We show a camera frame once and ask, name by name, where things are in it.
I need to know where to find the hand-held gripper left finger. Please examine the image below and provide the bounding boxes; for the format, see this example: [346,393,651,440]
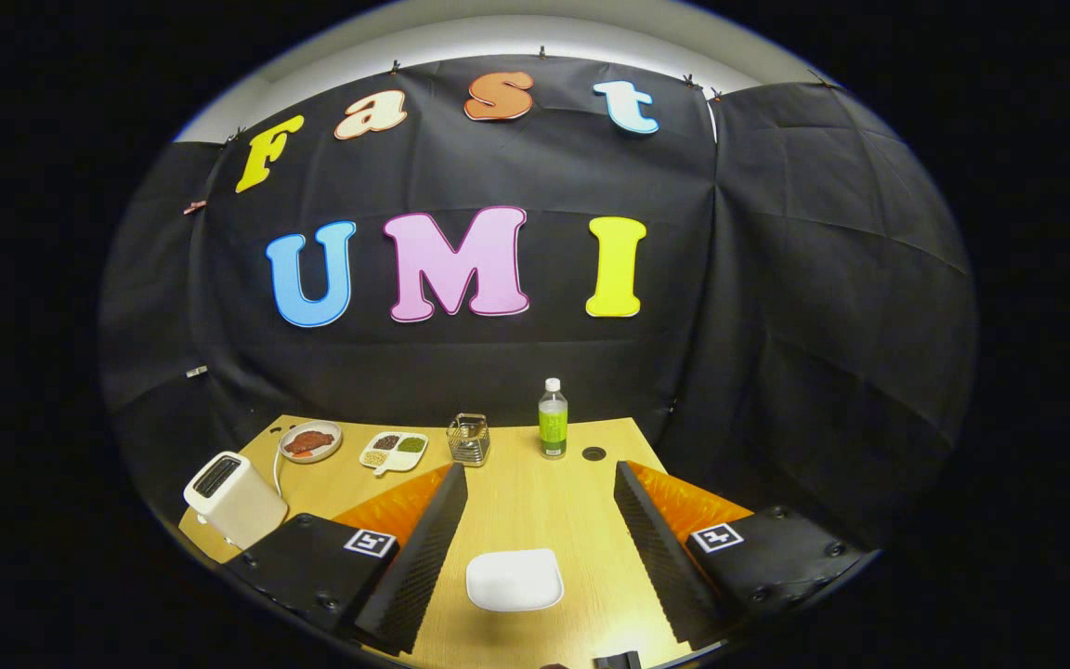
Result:
[224,462,469,655]

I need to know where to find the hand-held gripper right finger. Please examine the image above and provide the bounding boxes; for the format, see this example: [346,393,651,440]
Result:
[613,460,870,651]

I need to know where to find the white square plate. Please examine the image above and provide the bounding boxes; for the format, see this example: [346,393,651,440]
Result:
[465,548,565,613]

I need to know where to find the white divided bean dish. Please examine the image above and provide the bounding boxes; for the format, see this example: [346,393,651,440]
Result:
[359,431,429,477]

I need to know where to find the beige round plate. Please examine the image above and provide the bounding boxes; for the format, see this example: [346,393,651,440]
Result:
[279,421,344,464]

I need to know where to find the white toaster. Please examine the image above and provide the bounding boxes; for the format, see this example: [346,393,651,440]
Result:
[183,452,289,551]

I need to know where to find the green label water bottle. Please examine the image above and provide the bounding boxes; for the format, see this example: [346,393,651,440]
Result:
[538,377,569,461]

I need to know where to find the black backdrop cloth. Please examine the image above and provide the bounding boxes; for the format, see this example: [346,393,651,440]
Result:
[98,56,977,549]

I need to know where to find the metal wire utensil holder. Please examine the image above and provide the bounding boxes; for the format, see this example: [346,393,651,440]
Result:
[447,413,491,467]

